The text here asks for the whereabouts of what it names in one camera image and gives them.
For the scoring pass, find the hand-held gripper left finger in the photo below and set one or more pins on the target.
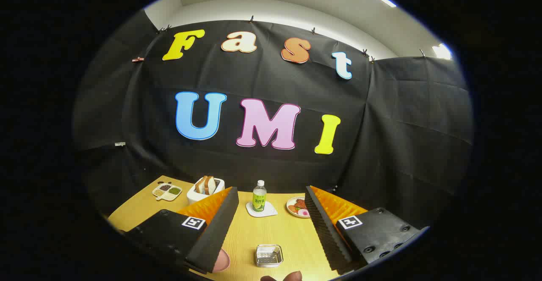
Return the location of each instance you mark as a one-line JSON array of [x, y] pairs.
[[216, 230]]

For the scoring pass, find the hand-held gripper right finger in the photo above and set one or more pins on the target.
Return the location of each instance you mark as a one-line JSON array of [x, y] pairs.
[[324, 230]]

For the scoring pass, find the pink plate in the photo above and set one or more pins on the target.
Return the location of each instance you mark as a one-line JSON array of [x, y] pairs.
[[221, 260]]

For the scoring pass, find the brown meat slice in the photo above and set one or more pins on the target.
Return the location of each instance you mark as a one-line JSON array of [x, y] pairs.
[[300, 203]]

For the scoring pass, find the white food plate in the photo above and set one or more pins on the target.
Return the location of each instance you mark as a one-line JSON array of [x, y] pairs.
[[291, 208]]

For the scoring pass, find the white toaster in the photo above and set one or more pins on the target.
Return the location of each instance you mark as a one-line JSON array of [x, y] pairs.
[[194, 195]]

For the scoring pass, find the bread slice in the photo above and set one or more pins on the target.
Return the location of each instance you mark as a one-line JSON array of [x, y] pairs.
[[202, 184], [210, 185]]

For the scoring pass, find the green label drink bottle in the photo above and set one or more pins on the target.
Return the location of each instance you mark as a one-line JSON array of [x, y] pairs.
[[259, 196]]

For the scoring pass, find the white coaster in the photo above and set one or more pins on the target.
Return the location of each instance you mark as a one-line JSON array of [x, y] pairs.
[[271, 211]]

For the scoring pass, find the divided condiment dish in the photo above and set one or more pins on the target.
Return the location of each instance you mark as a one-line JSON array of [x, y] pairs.
[[167, 191]]

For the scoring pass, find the wooden clip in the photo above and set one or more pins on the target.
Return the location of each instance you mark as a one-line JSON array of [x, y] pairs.
[[137, 59]]

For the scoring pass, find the bright ceiling light panel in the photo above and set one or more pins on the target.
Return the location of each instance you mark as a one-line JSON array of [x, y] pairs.
[[441, 51]]

